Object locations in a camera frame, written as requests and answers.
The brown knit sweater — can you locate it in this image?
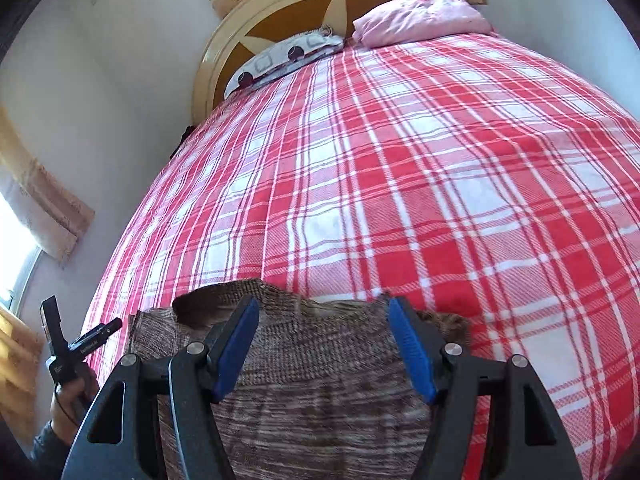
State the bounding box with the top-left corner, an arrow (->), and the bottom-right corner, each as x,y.
127,278 -> 431,479

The dark sleeve left forearm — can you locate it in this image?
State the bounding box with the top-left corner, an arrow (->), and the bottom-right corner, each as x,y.
29,422 -> 70,480

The person left hand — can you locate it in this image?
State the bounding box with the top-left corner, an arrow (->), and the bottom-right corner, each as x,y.
51,363 -> 100,446

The side window curtain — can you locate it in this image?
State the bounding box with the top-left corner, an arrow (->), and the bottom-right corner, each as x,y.
1,108 -> 96,262

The red white plaid bedspread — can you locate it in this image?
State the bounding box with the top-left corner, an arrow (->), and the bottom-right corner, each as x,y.
85,34 -> 639,479

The white patterned pillow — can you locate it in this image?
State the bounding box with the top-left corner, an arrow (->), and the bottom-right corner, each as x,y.
224,27 -> 345,99

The pink pillow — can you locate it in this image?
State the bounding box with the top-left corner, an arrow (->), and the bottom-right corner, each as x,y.
352,0 -> 492,49

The cream wooden headboard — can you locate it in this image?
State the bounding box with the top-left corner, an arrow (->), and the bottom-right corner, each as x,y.
191,0 -> 388,125

